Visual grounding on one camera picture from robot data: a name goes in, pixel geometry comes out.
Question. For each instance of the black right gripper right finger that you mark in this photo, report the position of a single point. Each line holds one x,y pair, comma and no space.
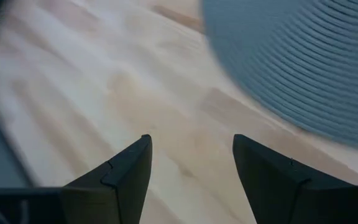
278,189

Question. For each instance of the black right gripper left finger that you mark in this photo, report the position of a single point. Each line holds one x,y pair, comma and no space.
117,193

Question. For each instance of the blue-grey ribbed round object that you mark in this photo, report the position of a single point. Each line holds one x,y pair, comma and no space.
306,62

